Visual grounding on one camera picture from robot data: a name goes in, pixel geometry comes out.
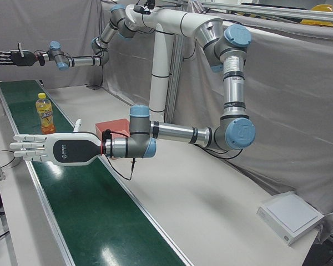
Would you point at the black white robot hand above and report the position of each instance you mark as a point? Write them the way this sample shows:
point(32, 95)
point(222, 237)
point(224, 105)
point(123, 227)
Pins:
point(72, 149)
point(23, 59)

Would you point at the orange juice bottle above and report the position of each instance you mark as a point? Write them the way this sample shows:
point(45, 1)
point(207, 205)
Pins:
point(45, 116)

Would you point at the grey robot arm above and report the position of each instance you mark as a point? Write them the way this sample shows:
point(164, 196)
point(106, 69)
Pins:
point(233, 83)
point(83, 60)

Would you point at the pink plastic basket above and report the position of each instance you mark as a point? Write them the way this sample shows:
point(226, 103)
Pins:
point(113, 126)

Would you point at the green conveyor belt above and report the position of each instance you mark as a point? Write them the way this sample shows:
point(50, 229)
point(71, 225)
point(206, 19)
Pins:
point(86, 207)

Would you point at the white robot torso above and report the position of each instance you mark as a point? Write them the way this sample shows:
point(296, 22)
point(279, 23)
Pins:
point(159, 69)

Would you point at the aluminium support column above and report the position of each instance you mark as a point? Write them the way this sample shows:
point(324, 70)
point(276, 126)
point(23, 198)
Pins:
point(177, 69)

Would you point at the grey backdrop cloth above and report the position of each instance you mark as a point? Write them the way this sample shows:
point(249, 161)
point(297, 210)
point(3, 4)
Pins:
point(294, 110)

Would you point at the white flat box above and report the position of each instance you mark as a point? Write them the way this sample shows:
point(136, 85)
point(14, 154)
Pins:
point(291, 216)

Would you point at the black head camera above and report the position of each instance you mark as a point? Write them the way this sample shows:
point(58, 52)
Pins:
point(140, 9)

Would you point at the aluminium frame beam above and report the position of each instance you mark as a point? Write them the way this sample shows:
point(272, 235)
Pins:
point(266, 11)

